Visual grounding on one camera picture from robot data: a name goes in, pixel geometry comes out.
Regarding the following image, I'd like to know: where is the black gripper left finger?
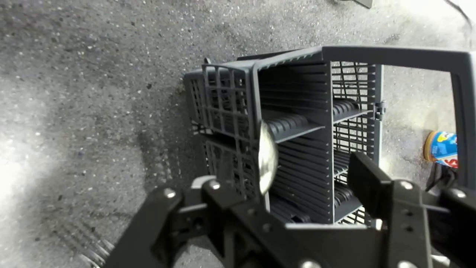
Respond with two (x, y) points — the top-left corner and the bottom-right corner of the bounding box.
(191, 174), (237, 220)

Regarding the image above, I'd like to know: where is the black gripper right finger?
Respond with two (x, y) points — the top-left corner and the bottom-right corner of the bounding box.
(347, 150), (432, 268)

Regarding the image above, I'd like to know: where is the silver metal spoon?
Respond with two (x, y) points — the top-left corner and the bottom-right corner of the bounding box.
(256, 120), (280, 196)

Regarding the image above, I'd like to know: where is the gray plastic cutlery box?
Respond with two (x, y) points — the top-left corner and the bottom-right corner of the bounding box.
(184, 44), (476, 226)

